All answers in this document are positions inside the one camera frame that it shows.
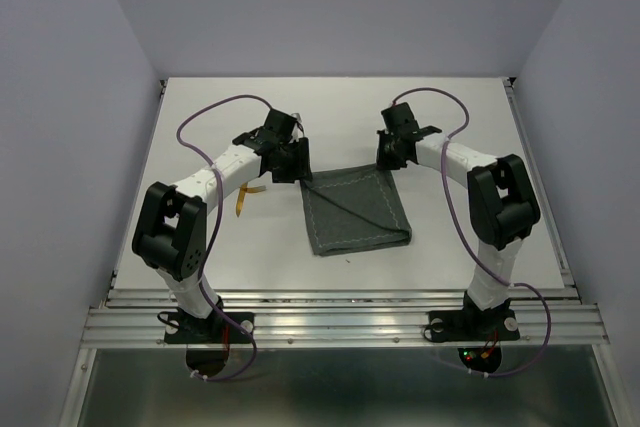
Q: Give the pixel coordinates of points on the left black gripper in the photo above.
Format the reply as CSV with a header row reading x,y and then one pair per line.
x,y
301,169

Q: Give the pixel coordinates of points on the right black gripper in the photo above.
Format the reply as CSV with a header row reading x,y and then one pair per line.
x,y
382,160

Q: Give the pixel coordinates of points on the grey cloth napkin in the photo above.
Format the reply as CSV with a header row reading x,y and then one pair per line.
x,y
353,210

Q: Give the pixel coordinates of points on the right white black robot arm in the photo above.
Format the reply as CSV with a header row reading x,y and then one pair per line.
x,y
503,209

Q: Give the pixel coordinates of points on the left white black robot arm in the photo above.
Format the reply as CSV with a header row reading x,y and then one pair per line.
x,y
179,222

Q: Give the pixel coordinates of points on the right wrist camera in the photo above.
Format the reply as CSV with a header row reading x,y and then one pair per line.
x,y
399,118

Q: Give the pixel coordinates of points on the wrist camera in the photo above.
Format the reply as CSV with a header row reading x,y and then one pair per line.
x,y
280,119
399,118

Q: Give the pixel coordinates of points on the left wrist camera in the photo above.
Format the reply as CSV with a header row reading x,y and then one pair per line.
x,y
280,119

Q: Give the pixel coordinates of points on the aluminium frame rail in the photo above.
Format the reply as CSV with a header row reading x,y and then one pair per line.
x,y
335,319

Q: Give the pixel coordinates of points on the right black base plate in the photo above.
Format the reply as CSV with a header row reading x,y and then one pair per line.
x,y
446,326

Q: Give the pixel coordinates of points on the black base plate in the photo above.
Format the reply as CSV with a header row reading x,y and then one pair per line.
x,y
446,326
183,329

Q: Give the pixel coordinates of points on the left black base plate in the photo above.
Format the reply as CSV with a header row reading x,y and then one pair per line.
x,y
183,329

